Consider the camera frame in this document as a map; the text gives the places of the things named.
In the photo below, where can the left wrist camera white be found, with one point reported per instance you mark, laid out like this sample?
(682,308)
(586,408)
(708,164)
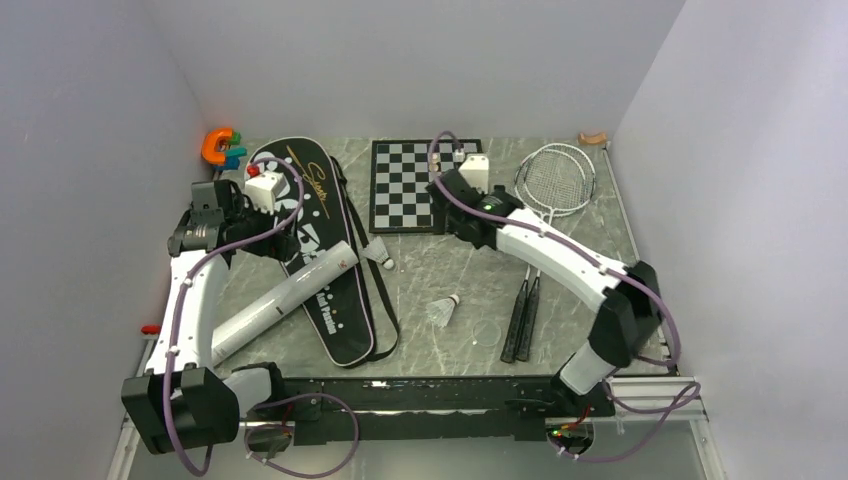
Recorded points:
(264,189)

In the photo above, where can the clear round tube lid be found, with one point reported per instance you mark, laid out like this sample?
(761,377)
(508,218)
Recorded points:
(486,333)

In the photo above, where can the orange C-shaped toy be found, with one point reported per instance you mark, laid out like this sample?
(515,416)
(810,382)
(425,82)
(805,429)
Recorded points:
(215,145)

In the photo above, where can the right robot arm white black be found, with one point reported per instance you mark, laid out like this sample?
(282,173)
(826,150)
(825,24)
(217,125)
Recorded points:
(624,298)

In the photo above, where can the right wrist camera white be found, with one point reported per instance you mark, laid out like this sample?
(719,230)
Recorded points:
(475,170)

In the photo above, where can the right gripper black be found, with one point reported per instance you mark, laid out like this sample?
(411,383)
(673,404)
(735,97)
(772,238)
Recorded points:
(439,220)

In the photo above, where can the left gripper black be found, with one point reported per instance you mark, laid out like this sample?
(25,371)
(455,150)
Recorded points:
(282,246)

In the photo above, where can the white shuttlecock tube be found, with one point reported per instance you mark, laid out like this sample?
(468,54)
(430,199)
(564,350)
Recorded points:
(287,296)

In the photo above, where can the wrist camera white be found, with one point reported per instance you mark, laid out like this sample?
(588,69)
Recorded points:
(264,189)
(475,170)

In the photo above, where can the wooden arch block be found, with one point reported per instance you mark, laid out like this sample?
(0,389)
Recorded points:
(600,138)

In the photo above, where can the black white chessboard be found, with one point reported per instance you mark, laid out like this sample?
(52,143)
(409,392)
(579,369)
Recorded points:
(399,200)

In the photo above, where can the white shuttlecock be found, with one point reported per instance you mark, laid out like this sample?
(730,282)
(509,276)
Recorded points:
(376,251)
(439,312)

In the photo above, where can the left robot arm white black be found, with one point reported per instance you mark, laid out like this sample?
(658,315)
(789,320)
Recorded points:
(178,402)

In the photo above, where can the black racket bag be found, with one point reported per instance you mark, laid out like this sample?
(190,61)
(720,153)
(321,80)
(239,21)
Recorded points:
(341,312)

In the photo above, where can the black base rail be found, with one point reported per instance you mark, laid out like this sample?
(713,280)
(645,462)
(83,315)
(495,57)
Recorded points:
(522,407)

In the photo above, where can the teal blue toy blocks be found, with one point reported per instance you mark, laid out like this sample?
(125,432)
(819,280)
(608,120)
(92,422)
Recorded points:
(233,151)

